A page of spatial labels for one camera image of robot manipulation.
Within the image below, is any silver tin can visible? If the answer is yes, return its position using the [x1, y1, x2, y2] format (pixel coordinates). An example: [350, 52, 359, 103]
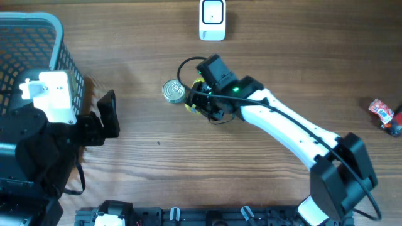
[163, 80, 186, 104]

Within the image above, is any grey plastic basket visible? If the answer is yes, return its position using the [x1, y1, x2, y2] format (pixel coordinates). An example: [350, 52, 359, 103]
[1, 12, 85, 114]

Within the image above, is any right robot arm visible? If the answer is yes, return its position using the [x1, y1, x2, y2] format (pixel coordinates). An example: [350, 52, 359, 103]
[185, 55, 382, 225]

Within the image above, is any yellow mentos bottle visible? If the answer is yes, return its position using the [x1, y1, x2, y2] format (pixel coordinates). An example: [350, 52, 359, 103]
[185, 77, 205, 115]

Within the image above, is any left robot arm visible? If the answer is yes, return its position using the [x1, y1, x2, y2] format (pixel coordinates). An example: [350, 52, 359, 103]
[1, 69, 120, 225]

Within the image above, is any white barcode scanner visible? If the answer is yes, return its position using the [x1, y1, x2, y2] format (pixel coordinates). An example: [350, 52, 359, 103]
[198, 0, 227, 41]

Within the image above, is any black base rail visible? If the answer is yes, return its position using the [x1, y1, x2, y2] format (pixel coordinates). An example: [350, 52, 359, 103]
[75, 200, 308, 226]

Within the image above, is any red tissue pack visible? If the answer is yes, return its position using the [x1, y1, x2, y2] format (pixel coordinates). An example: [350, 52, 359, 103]
[368, 99, 394, 124]

